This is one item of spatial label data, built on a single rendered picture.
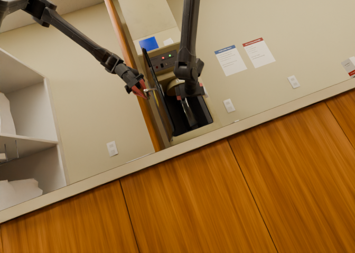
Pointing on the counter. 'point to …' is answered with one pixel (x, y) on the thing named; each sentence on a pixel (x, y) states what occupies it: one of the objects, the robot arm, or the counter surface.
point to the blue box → (149, 44)
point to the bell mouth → (173, 86)
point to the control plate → (164, 60)
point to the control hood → (159, 54)
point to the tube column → (145, 10)
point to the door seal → (160, 90)
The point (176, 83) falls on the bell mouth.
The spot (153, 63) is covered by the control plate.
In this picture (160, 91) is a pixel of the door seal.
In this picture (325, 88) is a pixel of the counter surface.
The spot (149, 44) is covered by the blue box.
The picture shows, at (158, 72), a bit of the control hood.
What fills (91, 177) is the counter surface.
